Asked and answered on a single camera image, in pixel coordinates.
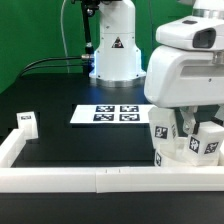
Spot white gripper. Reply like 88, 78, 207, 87
144, 46, 224, 135

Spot white round stool seat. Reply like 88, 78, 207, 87
154, 137, 222, 167

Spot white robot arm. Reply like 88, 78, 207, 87
90, 0, 224, 133

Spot white U-shaped fence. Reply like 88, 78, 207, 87
0, 129, 224, 193

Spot white marker sheet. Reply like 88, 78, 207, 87
70, 104, 152, 124

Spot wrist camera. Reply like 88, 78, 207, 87
156, 16, 224, 51

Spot black cables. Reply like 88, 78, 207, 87
19, 54, 96, 78

